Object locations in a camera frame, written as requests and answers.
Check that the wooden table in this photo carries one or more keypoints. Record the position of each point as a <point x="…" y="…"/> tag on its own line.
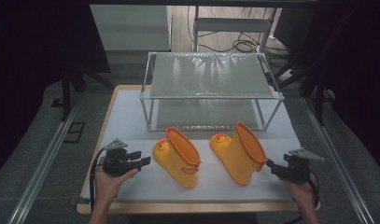
<point x="184" y="207"/>

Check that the metal two-tier shelf rack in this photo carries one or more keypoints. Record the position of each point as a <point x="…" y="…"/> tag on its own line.
<point x="209" y="77"/>

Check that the grey metal frame stand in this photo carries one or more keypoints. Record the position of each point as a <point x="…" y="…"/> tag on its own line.
<point x="231" y="25"/>

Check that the black floor socket frame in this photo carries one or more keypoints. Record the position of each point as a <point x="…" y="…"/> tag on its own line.
<point x="74" y="132"/>

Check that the aluminium floor rail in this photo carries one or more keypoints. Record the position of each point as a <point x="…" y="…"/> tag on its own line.
<point x="44" y="161"/>
<point x="337" y="161"/>

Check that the grey cabinet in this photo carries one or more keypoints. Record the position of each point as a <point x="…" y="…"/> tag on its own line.
<point x="131" y="28"/>

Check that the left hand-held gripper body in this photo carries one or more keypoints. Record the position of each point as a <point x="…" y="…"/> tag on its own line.
<point x="116" y="163"/>

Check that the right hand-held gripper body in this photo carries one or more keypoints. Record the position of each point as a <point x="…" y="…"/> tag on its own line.
<point x="298" y="169"/>

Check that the person's right hand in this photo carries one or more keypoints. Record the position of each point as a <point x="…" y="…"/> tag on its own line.
<point x="302" y="194"/>

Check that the black metal stand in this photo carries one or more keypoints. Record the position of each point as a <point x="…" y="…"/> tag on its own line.
<point x="318" y="93"/>
<point x="66" y="93"/>

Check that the white table mat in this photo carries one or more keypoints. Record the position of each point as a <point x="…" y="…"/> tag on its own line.
<point x="215" y="189"/>

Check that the person's left hand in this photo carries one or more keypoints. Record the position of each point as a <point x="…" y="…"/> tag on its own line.
<point x="108" y="186"/>

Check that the yellow duck rain boot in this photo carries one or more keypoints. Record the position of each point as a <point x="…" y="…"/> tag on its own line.
<point x="237" y="158"/>
<point x="178" y="161"/>

